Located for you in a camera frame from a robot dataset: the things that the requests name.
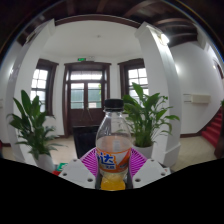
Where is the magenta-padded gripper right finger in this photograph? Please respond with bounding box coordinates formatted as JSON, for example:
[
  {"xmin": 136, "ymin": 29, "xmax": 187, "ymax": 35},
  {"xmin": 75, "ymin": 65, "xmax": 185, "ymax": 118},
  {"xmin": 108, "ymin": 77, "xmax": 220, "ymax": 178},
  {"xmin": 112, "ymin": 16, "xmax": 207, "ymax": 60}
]
[{"xmin": 126, "ymin": 147, "xmax": 172, "ymax": 190}]

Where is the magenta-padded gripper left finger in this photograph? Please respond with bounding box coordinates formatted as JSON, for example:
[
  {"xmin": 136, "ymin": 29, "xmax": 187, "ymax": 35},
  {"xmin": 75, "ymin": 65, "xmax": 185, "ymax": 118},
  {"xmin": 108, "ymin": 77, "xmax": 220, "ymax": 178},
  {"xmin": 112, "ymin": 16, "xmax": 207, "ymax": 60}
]
[{"xmin": 58, "ymin": 147, "xmax": 101, "ymax": 190}]

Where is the clear orange soda bottle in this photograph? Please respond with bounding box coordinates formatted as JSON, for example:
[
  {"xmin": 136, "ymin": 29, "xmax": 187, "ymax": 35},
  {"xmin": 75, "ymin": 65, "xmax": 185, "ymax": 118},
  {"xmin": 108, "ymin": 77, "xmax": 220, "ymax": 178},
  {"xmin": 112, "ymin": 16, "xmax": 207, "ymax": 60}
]
[{"xmin": 95, "ymin": 98, "xmax": 133, "ymax": 192}]

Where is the green box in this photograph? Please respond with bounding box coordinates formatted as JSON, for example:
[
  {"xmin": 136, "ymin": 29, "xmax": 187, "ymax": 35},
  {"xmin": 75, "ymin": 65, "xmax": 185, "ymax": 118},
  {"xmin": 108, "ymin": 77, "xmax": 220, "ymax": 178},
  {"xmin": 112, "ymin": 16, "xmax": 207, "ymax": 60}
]
[{"xmin": 54, "ymin": 162, "xmax": 70, "ymax": 172}]

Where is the black chair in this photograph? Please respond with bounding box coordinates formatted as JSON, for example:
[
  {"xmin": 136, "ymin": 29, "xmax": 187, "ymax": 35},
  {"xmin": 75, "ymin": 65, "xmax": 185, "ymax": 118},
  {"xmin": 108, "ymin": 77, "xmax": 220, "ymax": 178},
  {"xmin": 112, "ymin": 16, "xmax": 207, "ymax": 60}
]
[{"xmin": 72, "ymin": 124, "xmax": 101, "ymax": 160}]

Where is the leafy plant in white pot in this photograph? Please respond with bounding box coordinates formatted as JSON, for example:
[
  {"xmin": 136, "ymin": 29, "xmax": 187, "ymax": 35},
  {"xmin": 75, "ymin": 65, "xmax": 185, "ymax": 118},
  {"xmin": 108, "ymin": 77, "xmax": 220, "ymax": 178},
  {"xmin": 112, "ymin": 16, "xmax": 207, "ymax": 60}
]
[
  {"xmin": 122, "ymin": 82, "xmax": 181, "ymax": 160},
  {"xmin": 6, "ymin": 89, "xmax": 65, "ymax": 173}
]

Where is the dark wooden double door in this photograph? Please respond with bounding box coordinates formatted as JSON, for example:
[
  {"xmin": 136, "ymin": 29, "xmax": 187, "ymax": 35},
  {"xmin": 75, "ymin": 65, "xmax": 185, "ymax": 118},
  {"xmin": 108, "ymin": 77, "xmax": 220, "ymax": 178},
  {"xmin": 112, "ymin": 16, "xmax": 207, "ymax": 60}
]
[{"xmin": 62, "ymin": 61, "xmax": 112, "ymax": 136}]

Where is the red carpeted staircase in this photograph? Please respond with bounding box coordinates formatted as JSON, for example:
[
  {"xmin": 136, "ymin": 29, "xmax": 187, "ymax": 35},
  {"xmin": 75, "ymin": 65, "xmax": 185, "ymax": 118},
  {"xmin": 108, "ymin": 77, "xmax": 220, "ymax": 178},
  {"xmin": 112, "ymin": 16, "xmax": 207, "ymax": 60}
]
[{"xmin": 200, "ymin": 109, "xmax": 224, "ymax": 148}]

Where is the dark framed window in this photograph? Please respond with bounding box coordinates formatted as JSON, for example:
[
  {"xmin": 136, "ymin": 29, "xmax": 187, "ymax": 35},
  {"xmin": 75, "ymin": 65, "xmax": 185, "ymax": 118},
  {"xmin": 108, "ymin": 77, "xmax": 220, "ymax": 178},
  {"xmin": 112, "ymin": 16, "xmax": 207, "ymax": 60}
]
[
  {"xmin": 29, "ymin": 58, "xmax": 60, "ymax": 116},
  {"xmin": 117, "ymin": 58, "xmax": 150, "ymax": 101}
]

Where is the white pillar lamp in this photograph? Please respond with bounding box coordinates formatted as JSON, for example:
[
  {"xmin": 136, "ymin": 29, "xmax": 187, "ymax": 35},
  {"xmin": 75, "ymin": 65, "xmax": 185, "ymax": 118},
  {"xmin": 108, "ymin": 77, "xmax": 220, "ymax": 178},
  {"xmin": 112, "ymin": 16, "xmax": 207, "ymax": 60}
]
[{"xmin": 160, "ymin": 32, "xmax": 171, "ymax": 45}]

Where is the white wall-mounted unit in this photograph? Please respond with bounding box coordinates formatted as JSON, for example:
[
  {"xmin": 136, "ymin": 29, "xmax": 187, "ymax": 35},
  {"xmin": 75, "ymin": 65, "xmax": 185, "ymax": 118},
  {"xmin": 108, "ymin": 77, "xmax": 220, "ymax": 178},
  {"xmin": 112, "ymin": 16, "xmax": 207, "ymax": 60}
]
[{"xmin": 182, "ymin": 93, "xmax": 212, "ymax": 105}]

